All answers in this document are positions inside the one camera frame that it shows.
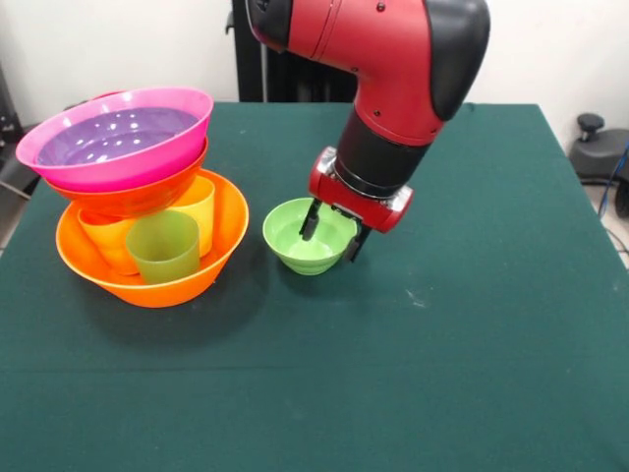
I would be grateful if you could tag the small green bowl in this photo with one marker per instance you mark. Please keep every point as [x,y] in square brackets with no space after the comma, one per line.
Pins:
[290,255]

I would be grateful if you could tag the small crimson bowl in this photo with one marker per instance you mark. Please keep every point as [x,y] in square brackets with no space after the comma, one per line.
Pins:
[105,94]

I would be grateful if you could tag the yellow cup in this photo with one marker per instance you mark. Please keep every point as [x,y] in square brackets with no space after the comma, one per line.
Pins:
[201,216]

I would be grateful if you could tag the large pink bowl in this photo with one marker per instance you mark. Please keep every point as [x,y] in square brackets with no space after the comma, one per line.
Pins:
[123,172]

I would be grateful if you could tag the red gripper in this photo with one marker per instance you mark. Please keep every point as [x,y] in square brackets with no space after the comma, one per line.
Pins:
[354,206]

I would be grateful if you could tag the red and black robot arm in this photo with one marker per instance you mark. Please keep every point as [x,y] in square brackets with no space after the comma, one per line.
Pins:
[393,64]

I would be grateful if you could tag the black floor device with knob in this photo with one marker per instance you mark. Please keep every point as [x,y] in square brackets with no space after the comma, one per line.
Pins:
[594,157]

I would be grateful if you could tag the orange cup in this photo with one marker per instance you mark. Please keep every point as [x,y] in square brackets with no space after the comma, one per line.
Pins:
[108,241]

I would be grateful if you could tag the green cup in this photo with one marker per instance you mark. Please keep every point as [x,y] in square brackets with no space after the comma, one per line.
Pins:
[164,255]

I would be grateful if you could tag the dark green table cloth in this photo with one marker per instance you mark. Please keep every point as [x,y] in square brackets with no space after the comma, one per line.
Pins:
[393,344]

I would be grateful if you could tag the large orange bowl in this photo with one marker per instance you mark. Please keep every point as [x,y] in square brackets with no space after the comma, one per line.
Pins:
[157,295]

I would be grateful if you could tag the wide purple bowl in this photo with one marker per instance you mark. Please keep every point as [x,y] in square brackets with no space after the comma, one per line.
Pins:
[118,133]

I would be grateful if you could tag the wide red bowl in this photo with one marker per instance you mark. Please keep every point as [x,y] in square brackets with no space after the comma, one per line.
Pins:
[132,201]

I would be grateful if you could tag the black chair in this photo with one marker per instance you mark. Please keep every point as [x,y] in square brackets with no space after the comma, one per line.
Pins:
[15,177]

